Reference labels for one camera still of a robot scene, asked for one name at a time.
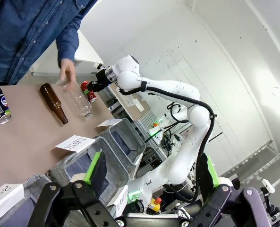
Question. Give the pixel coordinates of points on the white paper label PLASTIC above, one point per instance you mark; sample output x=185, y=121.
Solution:
x=74, y=143

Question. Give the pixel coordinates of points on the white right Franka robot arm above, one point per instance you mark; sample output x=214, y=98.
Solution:
x=168, y=87

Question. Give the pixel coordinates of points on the brown glass bottle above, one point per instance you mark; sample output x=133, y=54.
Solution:
x=53, y=101

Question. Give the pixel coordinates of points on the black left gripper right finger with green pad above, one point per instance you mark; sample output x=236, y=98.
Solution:
x=218, y=201

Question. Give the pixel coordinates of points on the white paper label BOTT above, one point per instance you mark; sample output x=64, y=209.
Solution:
x=4, y=201

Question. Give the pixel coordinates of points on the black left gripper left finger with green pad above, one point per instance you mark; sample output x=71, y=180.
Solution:
x=83, y=201

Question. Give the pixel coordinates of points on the red soda can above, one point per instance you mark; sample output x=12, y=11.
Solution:
x=92, y=97

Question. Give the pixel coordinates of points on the small white camera on stand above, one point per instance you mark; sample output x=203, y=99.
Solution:
x=268, y=186

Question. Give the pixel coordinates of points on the person's left forearm denim sleeve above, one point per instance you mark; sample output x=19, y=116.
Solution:
x=70, y=35

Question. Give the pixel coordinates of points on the white PLASTIC label on basket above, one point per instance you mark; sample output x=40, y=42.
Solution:
x=121, y=201

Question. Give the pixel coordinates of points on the aluminium frame rail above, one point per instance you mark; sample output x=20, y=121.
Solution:
x=257, y=160

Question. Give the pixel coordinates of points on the wooden side table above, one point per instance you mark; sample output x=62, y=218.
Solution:
x=130, y=102

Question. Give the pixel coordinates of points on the yellow bottle red cap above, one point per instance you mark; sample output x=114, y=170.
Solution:
x=155, y=204

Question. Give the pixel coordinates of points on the white desk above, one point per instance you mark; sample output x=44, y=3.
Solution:
x=83, y=56

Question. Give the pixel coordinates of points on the person's torso denim shirt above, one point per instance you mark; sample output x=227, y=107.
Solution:
x=19, y=35

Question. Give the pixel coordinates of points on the grey felt basket blue lining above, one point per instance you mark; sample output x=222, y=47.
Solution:
x=24, y=203
x=124, y=142
x=111, y=170

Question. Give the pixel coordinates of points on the small white paper label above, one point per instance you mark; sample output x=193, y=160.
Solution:
x=108, y=122

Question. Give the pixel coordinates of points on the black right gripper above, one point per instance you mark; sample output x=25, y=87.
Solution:
x=102, y=76

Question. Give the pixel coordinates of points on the person's left hand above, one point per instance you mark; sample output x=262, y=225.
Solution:
x=67, y=71

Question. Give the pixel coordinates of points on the clear plastic bottle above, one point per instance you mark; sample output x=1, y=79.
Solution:
x=80, y=100

